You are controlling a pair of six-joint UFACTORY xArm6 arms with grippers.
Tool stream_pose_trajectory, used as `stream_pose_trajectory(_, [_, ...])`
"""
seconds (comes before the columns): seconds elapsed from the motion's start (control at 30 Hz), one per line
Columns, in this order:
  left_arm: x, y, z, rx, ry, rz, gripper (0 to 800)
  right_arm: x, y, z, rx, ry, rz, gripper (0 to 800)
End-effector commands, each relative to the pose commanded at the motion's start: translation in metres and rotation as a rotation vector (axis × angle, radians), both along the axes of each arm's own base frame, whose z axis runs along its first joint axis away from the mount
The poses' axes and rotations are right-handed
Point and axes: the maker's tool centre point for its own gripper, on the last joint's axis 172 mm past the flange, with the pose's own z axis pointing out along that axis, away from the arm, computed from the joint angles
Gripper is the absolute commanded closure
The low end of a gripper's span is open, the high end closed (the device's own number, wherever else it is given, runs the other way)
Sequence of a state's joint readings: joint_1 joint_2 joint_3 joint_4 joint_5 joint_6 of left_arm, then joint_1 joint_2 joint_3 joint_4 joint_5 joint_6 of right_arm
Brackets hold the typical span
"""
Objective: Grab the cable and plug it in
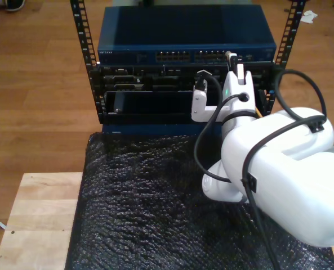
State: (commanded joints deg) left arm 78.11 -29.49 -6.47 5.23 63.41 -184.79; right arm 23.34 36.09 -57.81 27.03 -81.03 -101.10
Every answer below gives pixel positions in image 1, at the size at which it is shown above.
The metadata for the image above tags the black cable with clip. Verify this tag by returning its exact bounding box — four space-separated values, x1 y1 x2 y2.
241 115 325 270

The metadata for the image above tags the person's dark shoe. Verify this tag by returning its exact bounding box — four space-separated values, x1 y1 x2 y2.
5 0 27 12

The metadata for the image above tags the blue network switch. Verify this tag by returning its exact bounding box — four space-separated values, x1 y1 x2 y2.
97 4 277 66

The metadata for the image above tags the black rack drawer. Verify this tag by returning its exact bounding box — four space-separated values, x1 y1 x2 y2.
100 90 269 124

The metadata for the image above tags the black cable with angled connector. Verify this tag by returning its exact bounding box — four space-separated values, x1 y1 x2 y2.
194 92 251 182

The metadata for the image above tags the black rack server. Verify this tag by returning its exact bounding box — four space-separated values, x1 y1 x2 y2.
99 65 275 92

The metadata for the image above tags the blue base plate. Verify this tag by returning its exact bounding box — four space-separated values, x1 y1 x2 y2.
101 122 224 136

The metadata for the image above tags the yellow network cable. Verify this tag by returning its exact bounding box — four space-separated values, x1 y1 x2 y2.
225 50 264 119

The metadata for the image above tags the black bubble mat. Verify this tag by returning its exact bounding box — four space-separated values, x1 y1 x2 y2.
65 131 334 270

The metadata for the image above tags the thick black cable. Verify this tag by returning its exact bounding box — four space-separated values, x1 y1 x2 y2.
273 69 328 124

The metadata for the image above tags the white crumpled paper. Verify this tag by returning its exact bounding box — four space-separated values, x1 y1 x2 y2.
300 10 319 25

